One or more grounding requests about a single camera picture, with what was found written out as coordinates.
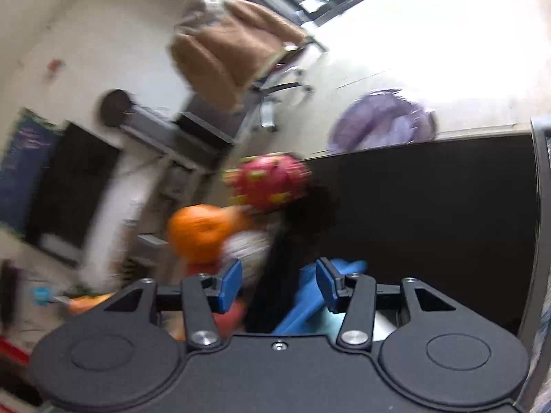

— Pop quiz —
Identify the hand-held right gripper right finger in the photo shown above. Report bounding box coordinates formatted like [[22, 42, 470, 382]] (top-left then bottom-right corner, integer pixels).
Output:
[[316, 258, 457, 350]]

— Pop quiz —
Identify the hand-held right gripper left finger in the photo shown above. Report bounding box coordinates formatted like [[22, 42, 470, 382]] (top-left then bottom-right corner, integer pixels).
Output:
[[103, 259, 244, 350]]

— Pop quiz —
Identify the blue grey jacket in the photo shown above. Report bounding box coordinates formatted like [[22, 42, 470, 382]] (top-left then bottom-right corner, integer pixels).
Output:
[[271, 258, 370, 335]]

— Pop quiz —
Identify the white round toy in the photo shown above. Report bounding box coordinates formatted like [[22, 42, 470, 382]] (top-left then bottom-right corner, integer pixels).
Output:
[[221, 229, 273, 277]]

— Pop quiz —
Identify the black cloth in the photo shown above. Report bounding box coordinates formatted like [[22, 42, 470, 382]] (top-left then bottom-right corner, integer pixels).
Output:
[[245, 184, 342, 334]]

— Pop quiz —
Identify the red dragon fruit toy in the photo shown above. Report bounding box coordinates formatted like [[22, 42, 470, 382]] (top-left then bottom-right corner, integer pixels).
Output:
[[223, 152, 313, 216]]

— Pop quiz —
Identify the grey television stand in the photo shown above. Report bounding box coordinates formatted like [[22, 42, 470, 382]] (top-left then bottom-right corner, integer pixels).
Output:
[[118, 103, 242, 207]]

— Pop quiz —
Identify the purple cloth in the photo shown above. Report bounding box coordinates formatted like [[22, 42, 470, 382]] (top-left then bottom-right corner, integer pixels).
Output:
[[327, 88, 437, 156]]

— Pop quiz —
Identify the black flat television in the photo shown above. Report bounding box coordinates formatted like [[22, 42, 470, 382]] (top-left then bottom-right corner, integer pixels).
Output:
[[25, 120, 122, 264]]

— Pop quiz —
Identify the small blue object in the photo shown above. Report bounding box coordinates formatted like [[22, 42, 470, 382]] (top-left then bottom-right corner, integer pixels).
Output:
[[31, 287, 55, 307]]

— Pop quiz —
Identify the office chair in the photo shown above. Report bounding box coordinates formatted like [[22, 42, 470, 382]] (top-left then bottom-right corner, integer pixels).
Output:
[[239, 36, 330, 135]]

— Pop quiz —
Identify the round black fan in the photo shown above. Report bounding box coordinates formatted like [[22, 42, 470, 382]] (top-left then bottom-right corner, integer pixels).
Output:
[[99, 89, 135, 128]]

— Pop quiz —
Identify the brown fleece coat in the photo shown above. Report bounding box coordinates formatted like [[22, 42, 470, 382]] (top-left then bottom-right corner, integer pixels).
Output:
[[169, 0, 311, 113]]

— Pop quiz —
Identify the dark blue wall poster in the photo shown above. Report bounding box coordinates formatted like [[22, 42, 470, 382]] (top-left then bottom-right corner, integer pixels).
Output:
[[0, 109, 62, 235]]

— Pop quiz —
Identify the red wall decoration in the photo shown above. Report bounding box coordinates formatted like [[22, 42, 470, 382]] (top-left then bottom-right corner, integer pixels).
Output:
[[46, 57, 66, 81]]

